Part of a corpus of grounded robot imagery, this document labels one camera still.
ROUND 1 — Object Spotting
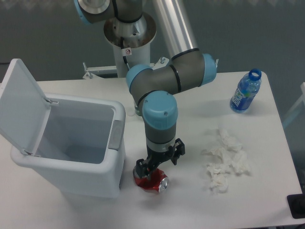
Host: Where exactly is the white bottle cap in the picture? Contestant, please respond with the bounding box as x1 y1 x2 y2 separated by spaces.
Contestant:
127 109 135 117

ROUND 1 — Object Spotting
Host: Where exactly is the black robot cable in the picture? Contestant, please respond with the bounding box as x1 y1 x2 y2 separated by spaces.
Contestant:
120 37 134 78

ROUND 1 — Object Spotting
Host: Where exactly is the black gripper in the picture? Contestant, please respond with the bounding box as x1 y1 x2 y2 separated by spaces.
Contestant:
136 138 185 179

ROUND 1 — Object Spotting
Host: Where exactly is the white plastic trash bin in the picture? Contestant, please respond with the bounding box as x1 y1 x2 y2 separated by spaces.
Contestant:
0 59 126 198

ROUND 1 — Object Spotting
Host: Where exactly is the crushed red soda can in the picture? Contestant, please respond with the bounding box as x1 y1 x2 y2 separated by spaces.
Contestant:
133 168 169 193

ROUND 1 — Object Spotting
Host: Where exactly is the white furniture at right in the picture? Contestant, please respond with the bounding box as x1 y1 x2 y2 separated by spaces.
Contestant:
282 82 305 129

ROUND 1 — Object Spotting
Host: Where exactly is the clear small water bottle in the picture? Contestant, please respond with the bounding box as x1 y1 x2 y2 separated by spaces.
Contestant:
133 101 142 117

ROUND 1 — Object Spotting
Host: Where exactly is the crumpled white tissue paper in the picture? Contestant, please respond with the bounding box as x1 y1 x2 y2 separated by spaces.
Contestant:
202 128 251 194

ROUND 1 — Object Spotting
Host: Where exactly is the black device at edge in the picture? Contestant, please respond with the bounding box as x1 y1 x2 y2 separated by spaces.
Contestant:
287 194 305 219

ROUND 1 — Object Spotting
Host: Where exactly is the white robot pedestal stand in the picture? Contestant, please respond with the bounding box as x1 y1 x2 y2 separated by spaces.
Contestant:
83 12 171 79

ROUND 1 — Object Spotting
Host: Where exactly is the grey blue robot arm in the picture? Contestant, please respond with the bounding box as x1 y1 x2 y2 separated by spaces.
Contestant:
74 0 217 178

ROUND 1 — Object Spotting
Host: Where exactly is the blue plastic drink bottle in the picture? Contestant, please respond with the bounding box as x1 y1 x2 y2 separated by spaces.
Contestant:
230 68 262 113

